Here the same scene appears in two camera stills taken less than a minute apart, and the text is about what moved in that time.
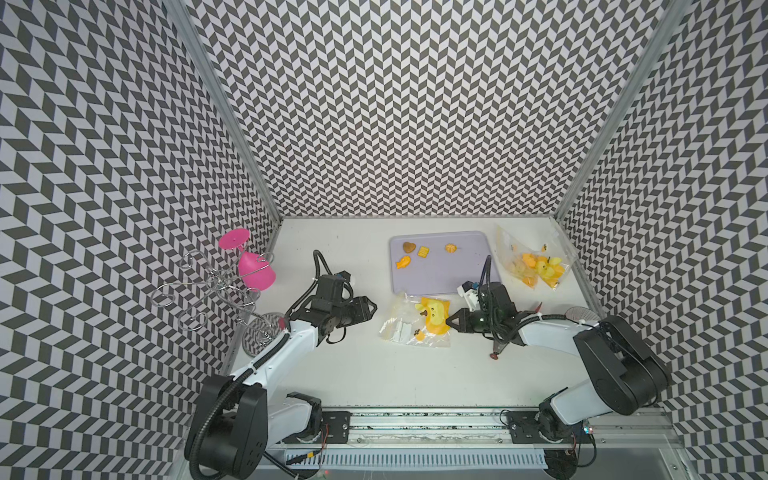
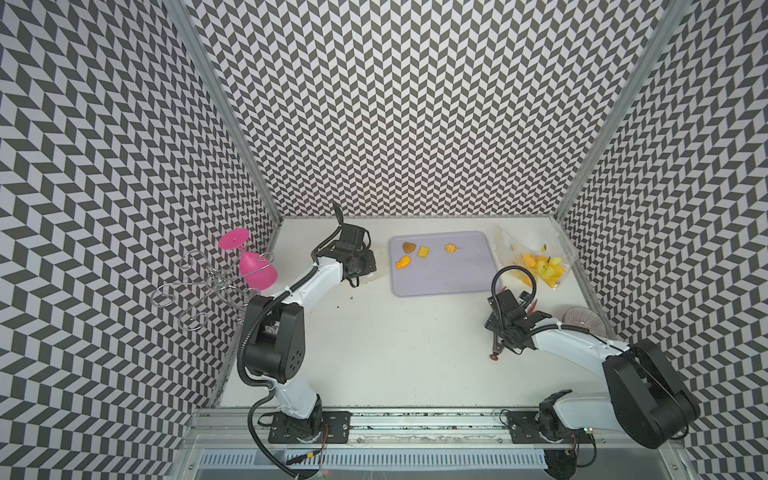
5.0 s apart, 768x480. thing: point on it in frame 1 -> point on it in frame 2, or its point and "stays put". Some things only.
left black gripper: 361,308 -> 370,266
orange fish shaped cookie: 403,262 stays put
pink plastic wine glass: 253,270 stays put
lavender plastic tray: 434,263 stays put
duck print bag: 418,321 -> 381,263
